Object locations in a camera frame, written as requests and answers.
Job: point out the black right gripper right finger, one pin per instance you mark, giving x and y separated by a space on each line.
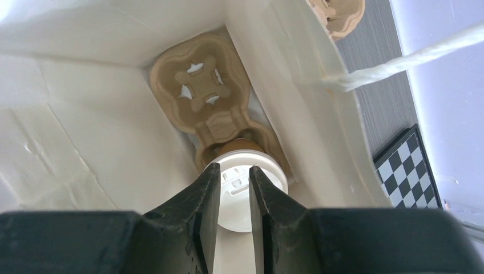
290 238

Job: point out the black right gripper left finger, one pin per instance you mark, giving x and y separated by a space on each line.
179 236

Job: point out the white plastic cup lid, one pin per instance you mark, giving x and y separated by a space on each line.
234 210

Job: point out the single paper coffee cup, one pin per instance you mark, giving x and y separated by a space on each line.
239 144

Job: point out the single cardboard cup carrier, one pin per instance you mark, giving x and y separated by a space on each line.
204 90

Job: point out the black white checkerboard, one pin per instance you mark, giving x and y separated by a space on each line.
405 173

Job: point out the brown cardboard cup carrier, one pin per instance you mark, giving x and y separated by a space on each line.
340 17

